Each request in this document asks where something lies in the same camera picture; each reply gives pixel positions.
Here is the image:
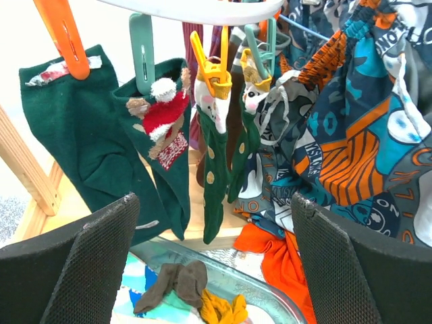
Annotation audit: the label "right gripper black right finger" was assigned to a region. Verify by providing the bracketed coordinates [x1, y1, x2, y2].
[291, 192, 431, 323]

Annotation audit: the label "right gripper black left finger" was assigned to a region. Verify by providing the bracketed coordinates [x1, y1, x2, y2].
[1, 194, 140, 323]

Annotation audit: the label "dark teal sock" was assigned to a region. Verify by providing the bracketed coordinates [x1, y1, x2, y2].
[19, 45, 170, 244]

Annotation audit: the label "reindeer sock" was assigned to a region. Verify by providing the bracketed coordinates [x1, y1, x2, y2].
[111, 58, 191, 240]

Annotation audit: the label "green sock yellow dots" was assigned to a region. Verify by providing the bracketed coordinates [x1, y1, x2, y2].
[227, 48, 272, 203]

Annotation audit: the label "teal clothespin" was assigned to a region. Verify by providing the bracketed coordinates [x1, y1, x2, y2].
[244, 18, 276, 80]
[129, 13, 155, 95]

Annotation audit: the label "orange front clothespin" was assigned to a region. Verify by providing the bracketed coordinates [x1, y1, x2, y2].
[33, 0, 90, 80]

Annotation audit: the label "white round sock hanger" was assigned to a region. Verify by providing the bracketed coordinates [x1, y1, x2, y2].
[102, 0, 283, 26]

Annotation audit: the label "floral table mat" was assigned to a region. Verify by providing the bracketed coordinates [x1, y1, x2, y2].
[0, 196, 27, 247]

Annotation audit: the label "wooden drying rack stand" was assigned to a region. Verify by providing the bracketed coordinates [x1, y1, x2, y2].
[1, 110, 246, 250]

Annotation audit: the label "small brown sock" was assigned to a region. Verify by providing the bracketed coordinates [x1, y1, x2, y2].
[134, 261, 208, 314]

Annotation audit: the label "clear glass sock container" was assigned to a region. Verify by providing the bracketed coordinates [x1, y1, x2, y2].
[111, 238, 306, 323]

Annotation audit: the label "small mustard yellow sock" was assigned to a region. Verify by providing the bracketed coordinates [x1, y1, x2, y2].
[199, 289, 248, 324]

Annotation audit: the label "patterned blue orange shorts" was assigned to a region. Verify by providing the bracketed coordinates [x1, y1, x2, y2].
[234, 1, 431, 246]

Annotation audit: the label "yellow orange clothespin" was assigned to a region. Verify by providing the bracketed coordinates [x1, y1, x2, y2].
[190, 26, 232, 100]

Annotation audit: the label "brown striped-cuff sock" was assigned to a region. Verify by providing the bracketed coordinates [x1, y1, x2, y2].
[190, 26, 248, 169]

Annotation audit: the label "blue wire clothes hanger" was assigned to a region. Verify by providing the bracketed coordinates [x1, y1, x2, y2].
[279, 15, 330, 42]

